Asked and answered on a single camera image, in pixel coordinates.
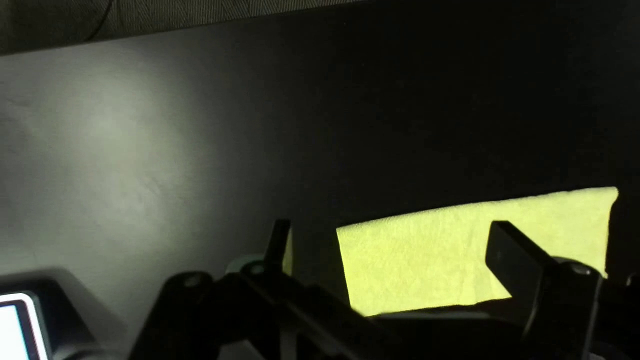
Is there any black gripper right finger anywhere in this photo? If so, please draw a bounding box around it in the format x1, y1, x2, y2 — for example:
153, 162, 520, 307
483, 219, 554, 313

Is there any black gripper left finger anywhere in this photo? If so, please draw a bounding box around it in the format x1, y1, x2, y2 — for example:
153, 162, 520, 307
263, 218, 292, 273

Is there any yellow microfiber towel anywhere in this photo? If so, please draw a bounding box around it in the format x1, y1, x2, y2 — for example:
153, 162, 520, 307
280, 184, 619, 320

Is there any tablet on black stand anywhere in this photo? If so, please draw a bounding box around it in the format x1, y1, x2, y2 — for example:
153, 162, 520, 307
0, 267, 127, 360

